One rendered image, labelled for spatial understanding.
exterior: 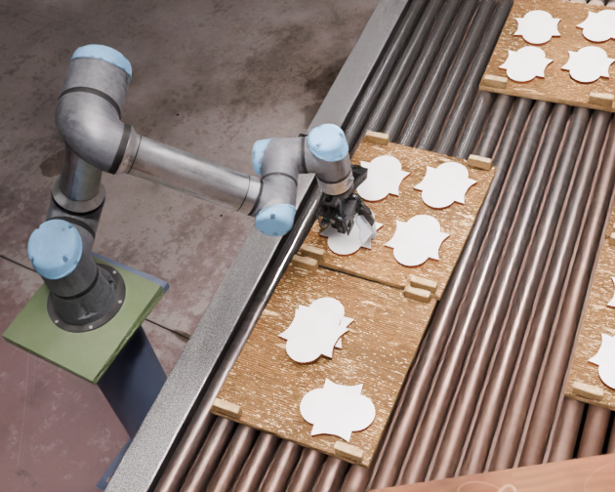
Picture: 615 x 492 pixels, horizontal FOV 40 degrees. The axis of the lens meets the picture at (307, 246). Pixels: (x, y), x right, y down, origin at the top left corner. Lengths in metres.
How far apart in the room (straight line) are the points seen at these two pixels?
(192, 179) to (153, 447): 0.56
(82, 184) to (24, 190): 1.90
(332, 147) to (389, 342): 0.43
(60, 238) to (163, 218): 1.55
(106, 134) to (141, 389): 0.90
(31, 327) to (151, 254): 1.29
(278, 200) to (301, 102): 2.14
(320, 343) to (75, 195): 0.62
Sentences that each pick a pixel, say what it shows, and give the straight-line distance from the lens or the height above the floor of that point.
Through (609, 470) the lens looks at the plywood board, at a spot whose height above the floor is 1.04.
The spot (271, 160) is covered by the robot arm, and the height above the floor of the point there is 1.27.
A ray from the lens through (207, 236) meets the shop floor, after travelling 3.32.
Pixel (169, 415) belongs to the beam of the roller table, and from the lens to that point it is 1.84.
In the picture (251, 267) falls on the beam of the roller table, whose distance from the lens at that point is 2.00.
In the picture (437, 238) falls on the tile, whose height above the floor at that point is 0.95.
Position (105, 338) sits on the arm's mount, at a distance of 2.01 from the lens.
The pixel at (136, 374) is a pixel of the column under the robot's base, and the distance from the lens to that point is 2.24.
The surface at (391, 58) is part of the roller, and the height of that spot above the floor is 0.92.
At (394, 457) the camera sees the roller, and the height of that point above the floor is 0.92.
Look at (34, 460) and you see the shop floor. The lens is 3.00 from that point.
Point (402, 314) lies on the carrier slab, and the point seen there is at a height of 0.94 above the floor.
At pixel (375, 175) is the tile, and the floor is 0.95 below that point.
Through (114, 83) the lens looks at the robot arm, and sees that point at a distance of 1.65.
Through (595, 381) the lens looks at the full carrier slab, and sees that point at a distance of 1.80.
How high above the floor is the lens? 2.47
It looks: 51 degrees down
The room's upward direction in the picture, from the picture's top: 11 degrees counter-clockwise
